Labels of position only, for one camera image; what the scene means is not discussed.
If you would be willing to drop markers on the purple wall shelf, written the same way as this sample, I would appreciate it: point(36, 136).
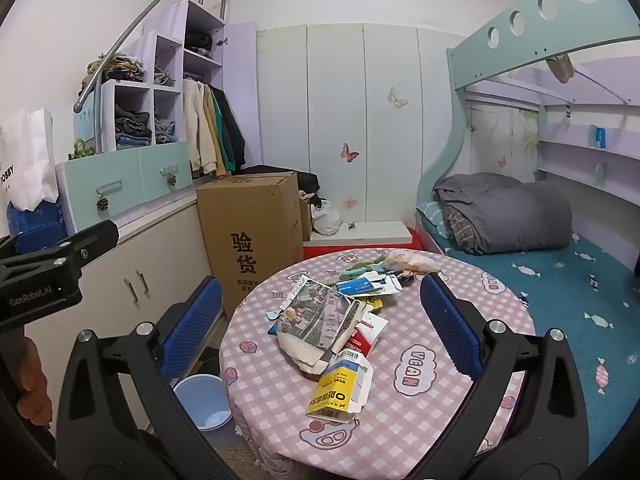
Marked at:
point(590, 160)

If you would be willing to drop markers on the large cardboard box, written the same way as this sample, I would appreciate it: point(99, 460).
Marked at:
point(250, 240)

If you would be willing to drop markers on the beige cabinet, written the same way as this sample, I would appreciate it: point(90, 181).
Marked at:
point(165, 255)

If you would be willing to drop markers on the red and white box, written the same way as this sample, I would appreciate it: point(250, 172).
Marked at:
point(367, 332)

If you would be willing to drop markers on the person's left hand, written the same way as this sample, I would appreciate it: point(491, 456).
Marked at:
point(35, 380)

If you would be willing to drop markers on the white wardrobe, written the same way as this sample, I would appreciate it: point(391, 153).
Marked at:
point(335, 100)

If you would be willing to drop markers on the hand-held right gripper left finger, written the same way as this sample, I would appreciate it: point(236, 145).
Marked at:
point(196, 320)

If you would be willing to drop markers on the teal bunk bed frame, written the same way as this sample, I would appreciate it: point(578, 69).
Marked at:
point(460, 110)

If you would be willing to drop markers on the green felt leaf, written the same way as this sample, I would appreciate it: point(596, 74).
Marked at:
point(357, 262)

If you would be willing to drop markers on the small cardboard box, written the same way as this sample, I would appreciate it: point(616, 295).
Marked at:
point(306, 215)

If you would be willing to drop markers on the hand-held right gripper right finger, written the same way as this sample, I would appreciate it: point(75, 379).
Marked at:
point(450, 325)

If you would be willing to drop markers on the black coat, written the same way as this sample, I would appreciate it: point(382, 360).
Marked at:
point(234, 125)

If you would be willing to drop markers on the pink checked tablecloth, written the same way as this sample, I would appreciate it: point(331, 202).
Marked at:
point(415, 410)

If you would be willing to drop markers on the grey metal handrail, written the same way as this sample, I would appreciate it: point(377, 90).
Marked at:
point(150, 15)

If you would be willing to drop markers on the pile of grey folded clothes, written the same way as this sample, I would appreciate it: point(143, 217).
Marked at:
point(164, 131)

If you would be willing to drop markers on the teal printed bed sheet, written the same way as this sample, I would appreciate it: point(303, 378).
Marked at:
point(575, 285)

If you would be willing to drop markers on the small green plant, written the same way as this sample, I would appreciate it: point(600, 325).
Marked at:
point(80, 150)

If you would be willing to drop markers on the white paper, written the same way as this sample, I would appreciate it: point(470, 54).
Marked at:
point(300, 355)

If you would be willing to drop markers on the green garment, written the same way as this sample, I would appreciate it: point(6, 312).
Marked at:
point(224, 135)

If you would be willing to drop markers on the small pink butterfly sticker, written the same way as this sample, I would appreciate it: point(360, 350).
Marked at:
point(502, 161)

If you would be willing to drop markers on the blue bag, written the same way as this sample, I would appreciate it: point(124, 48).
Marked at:
point(35, 225)

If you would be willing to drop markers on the black clothing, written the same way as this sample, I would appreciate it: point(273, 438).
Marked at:
point(290, 172)

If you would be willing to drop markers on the blue plastic bin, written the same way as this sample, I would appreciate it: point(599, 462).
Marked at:
point(200, 400)

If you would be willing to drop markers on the teal drawer cabinet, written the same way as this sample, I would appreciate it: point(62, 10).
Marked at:
point(130, 175)

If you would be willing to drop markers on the light blue pillow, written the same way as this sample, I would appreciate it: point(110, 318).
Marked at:
point(430, 215)

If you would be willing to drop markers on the faint pink butterfly sticker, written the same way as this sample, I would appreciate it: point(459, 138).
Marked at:
point(349, 203)

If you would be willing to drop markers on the pink plastic bag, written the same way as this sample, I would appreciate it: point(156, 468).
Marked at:
point(412, 260)

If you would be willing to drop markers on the white board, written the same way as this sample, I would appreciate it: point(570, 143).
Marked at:
point(380, 232)

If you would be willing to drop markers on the white paper bag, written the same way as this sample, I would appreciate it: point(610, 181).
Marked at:
point(27, 160)

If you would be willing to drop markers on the pine cone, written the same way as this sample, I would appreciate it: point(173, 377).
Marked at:
point(102, 204)
point(172, 180)

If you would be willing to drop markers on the yellow and white carton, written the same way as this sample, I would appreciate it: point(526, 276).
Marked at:
point(340, 385)

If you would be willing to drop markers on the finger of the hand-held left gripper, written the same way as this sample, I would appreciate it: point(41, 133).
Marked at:
point(95, 237)

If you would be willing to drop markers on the purple cubby shelf unit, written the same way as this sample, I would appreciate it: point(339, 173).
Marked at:
point(205, 60)

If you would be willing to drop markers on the pile of dark folded clothes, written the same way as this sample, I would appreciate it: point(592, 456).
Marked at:
point(132, 127)

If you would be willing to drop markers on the thin grey folded clothes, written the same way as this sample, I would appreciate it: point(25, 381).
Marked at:
point(164, 76)

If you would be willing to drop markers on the tan hat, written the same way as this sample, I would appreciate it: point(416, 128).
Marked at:
point(561, 67)

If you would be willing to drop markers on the red mat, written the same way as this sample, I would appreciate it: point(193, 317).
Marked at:
point(325, 250)

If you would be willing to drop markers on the yellow garment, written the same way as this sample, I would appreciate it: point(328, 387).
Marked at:
point(214, 135)

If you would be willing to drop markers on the pile of tan clothes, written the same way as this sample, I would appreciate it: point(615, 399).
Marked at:
point(115, 67)

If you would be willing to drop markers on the white and blue carton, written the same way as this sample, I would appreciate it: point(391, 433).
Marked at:
point(365, 286)

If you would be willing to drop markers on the black folded clothes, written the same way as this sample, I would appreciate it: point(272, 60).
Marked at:
point(197, 42)

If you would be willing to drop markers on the white plastic bag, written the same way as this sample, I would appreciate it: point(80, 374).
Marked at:
point(326, 220)

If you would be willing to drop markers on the pale butterfly sticker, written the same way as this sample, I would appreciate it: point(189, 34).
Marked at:
point(397, 98)

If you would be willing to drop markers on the cream jacket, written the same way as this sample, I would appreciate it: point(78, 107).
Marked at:
point(197, 125)

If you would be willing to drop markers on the grey duvet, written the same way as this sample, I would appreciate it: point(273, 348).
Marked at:
point(510, 210)

